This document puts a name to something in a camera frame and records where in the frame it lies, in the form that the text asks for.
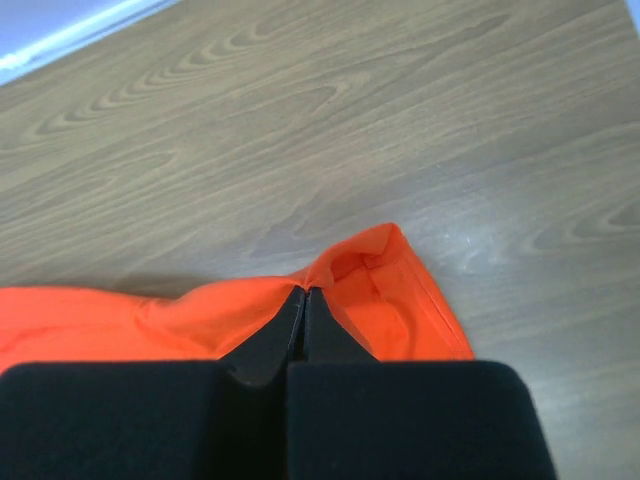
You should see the orange t-shirt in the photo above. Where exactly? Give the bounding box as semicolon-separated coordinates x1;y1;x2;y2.
1;223;473;368

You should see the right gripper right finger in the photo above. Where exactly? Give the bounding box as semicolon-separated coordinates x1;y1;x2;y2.
286;289;556;479

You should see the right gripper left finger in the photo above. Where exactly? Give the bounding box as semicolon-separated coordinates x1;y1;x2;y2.
1;288;306;479

